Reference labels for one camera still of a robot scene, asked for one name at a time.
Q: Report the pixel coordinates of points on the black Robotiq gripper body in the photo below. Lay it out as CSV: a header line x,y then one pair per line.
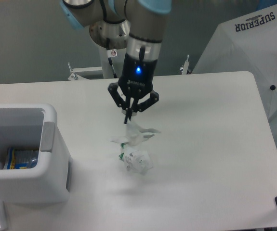
x,y
136,78

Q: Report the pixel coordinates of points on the white Superior umbrella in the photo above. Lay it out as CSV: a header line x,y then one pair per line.
x,y
247,43

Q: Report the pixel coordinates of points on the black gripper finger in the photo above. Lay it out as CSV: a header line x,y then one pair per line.
x,y
140,107
119,101

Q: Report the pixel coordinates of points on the white wrapper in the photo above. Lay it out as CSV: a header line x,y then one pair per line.
x,y
135,160
135,134

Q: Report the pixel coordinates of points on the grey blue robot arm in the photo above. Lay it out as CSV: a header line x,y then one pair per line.
x,y
148,19

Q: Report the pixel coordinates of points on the white metal base frame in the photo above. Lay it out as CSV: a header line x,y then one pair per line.
x,y
92,73

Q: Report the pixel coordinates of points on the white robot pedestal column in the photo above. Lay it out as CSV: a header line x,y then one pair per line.
x,y
111,40

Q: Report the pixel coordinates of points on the white plastic trash can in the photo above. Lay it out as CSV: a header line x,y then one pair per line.
x,y
33,126

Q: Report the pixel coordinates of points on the blue yellow package in bin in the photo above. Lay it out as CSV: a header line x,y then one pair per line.
x,y
21,159

